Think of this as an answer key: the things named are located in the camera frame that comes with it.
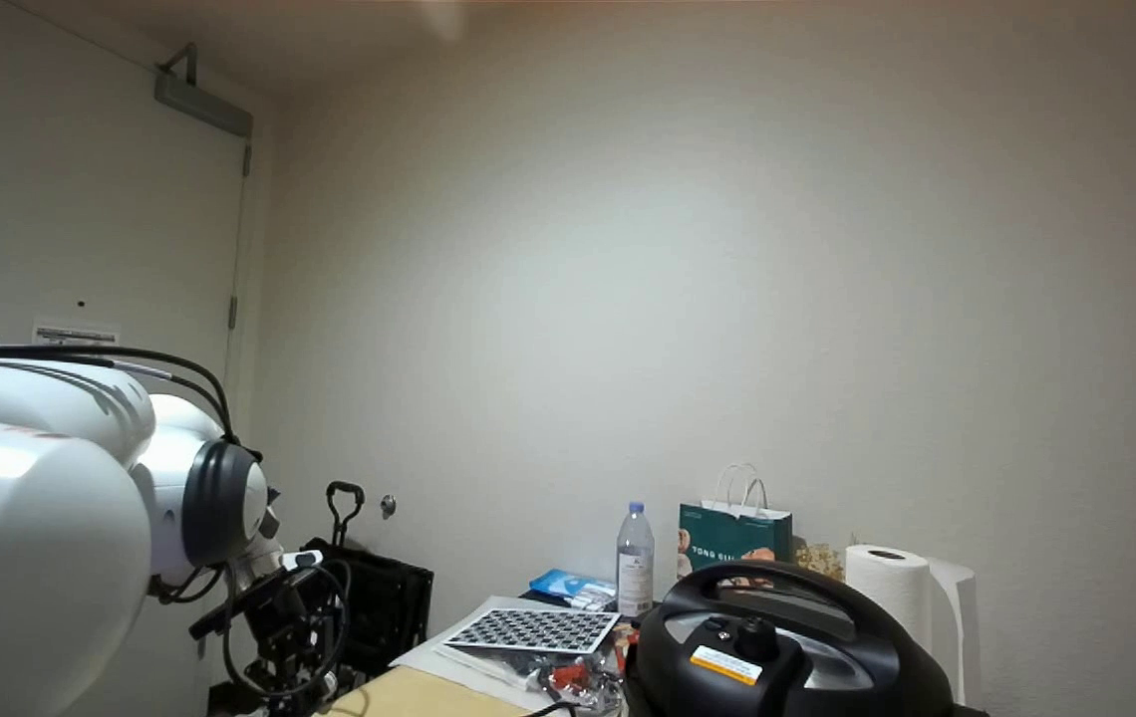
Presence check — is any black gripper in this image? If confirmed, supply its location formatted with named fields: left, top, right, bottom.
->
left=242, top=571, right=347, bottom=692

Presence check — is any blue plastic packet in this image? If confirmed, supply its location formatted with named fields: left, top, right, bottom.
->
left=524, top=567, right=617, bottom=615

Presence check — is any small red item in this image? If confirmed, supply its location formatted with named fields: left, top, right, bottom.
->
left=542, top=657, right=598, bottom=700

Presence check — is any clear plastic water bottle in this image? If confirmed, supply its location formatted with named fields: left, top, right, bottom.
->
left=611, top=497, right=659, bottom=623

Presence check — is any white paper notice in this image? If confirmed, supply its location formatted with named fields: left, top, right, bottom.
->
left=28, top=319, right=123, bottom=352

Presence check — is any green paper bag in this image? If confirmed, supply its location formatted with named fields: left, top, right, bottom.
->
left=674, top=474, right=796, bottom=579

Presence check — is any grey door closer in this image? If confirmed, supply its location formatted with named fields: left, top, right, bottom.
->
left=149, top=45, right=255, bottom=142

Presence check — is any brown snack bag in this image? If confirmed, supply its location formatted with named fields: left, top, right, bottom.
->
left=788, top=535, right=849, bottom=582

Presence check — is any white paper towel roll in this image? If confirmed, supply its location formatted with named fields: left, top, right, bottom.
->
left=843, top=543, right=934, bottom=657

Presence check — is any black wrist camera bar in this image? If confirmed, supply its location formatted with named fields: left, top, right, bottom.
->
left=188, top=547, right=330, bottom=647

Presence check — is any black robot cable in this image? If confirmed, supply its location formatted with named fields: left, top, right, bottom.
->
left=0, top=336, right=242, bottom=448

